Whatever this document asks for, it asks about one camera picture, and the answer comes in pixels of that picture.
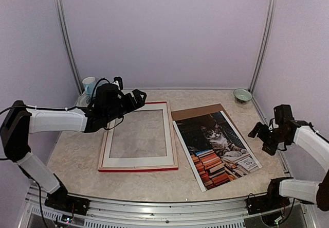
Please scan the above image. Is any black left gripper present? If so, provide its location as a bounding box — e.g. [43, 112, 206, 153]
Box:
[104, 89, 147, 123]

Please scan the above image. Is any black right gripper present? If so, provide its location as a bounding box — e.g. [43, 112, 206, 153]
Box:
[249, 122, 289, 155]

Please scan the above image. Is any red wooden picture frame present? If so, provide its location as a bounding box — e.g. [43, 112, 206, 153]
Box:
[97, 99, 179, 173]

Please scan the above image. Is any cat and books photo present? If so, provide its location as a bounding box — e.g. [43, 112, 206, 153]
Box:
[173, 111, 262, 192]

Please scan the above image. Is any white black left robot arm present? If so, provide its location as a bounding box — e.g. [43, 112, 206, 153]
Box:
[1, 77, 147, 210]

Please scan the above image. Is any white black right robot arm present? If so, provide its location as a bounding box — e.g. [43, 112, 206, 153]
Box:
[247, 104, 328, 213]

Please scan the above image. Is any brown backing board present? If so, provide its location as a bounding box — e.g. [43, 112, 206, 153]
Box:
[172, 104, 249, 155]

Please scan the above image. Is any pale green ceramic bowl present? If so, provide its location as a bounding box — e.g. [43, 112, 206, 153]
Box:
[233, 89, 252, 104]

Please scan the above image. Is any light blue mug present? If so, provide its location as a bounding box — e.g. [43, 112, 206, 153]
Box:
[82, 77, 98, 96]

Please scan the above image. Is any white blue swirl plate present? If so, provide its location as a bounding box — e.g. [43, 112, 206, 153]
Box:
[76, 92, 92, 112]

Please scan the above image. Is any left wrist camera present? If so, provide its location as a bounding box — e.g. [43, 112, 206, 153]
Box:
[112, 76, 123, 91]

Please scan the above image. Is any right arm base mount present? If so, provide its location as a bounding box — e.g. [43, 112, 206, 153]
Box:
[246, 177, 291, 215]

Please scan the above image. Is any front aluminium rail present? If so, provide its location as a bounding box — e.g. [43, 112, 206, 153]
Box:
[17, 184, 319, 228]

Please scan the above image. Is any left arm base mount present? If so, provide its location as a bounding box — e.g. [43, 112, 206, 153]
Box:
[45, 180, 90, 216]

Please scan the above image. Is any left aluminium corner post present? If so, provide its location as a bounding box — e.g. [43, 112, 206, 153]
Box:
[54, 0, 84, 95]

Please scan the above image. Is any aluminium corner post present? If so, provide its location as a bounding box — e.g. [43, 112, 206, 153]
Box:
[249, 0, 277, 94]
[54, 0, 84, 95]

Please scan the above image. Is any right aluminium corner post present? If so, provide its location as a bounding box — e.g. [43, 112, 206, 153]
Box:
[249, 0, 277, 94]

